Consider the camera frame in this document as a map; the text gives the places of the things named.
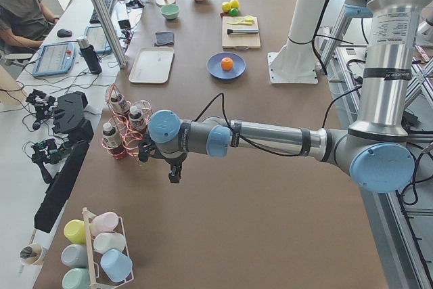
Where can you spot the black gripper arm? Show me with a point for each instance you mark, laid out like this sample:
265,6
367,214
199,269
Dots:
174,162

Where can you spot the blue plate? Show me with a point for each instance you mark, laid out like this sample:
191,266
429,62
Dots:
214,66

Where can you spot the orange fruit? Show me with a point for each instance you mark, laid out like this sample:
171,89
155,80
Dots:
226,64

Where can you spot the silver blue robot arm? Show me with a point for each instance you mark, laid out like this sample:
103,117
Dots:
372,151

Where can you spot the drink bottle lower left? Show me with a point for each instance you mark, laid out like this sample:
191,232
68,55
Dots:
138,119

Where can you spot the drink bottle lower right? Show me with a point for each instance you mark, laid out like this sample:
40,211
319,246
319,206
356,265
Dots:
112,141

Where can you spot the pink cup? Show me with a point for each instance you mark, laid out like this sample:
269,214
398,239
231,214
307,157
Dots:
105,222

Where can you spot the drink bottle top rack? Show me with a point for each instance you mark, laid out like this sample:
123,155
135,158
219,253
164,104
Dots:
119,104

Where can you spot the white cup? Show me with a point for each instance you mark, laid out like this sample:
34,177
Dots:
109,240

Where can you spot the blue cup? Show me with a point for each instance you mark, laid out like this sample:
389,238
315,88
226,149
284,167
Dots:
116,265

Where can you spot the cream rectangular tray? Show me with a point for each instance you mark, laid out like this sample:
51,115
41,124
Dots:
152,65

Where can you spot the yellow cup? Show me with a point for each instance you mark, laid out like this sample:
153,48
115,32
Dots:
74,231

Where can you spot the grey cup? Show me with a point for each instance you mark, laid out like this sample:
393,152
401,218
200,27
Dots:
75,256

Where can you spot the grey folded cloth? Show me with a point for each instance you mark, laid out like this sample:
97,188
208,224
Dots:
164,38

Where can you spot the mint green cup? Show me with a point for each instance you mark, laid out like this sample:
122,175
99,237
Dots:
77,278

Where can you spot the black thermos bottle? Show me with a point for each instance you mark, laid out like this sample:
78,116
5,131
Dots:
88,53

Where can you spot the wooden cutting board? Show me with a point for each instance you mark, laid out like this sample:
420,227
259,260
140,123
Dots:
239,41

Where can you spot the steel muddler black tip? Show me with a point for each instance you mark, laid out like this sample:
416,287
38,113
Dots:
245,31

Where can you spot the blue teach pendant far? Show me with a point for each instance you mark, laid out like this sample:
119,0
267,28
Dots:
96,37

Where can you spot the blue teach pendant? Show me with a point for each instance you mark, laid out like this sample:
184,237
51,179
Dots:
54,59
96,37

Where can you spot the paper cup with pens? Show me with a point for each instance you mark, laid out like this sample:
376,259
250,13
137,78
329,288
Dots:
33,254

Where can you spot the green bowl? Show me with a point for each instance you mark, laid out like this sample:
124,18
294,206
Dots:
170,12

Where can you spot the blue teach pendant near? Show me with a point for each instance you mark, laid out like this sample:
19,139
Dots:
54,59

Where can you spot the yellow plastic knife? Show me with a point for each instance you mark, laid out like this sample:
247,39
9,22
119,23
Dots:
246,23

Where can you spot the lemon half slice upper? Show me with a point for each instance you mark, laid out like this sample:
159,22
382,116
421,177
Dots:
249,19

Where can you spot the green lime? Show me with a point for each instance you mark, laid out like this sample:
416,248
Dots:
233,12

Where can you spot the yellow lemon upper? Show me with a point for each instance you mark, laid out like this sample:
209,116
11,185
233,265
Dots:
226,6

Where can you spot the yellow lemon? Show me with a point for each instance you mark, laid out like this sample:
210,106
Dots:
226,6
234,4

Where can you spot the black computer mouse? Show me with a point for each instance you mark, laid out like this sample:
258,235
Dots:
64,33

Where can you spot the yellow lemon lower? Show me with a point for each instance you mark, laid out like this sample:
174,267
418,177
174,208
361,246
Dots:
234,4

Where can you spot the seated person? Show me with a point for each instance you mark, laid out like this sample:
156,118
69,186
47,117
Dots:
25,24

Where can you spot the copper wire bottle rack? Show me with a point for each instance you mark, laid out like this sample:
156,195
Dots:
121,122

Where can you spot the white wire cup rack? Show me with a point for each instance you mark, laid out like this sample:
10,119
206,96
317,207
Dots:
98,277

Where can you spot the black bracket equipment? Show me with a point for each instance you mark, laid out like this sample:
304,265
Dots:
60,165

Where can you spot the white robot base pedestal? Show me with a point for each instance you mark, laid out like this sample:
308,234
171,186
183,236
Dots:
295,62

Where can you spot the aluminium frame post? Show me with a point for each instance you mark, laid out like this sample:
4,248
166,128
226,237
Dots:
110,33

